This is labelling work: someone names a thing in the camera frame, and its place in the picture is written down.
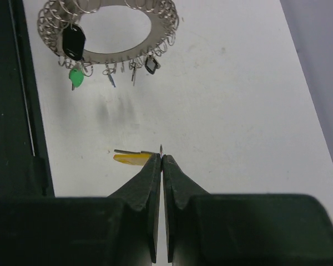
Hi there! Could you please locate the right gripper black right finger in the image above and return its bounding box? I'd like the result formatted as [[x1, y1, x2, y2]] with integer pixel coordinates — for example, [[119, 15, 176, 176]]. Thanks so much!
[[162, 155, 333, 265]]

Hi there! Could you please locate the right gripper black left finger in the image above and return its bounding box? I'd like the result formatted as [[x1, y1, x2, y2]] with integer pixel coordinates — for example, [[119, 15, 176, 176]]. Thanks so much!
[[0, 154, 162, 265]]

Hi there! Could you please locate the yellow tagged key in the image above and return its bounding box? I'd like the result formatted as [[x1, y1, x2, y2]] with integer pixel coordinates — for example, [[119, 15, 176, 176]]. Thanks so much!
[[113, 145, 163, 166]]

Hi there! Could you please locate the green key tag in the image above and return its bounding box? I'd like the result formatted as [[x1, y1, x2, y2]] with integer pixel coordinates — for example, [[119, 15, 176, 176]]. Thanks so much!
[[69, 68, 84, 90]]

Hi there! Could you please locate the small black framed key tag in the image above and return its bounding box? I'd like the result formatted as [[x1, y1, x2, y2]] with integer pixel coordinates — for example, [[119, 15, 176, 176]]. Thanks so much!
[[144, 55, 160, 75]]

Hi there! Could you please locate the black tagged key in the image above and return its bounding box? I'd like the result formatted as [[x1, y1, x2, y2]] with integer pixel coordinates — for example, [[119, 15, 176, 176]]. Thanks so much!
[[62, 24, 86, 61]]

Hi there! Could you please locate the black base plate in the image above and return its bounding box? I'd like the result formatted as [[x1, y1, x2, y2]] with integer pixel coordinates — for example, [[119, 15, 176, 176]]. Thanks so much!
[[0, 0, 56, 199]]

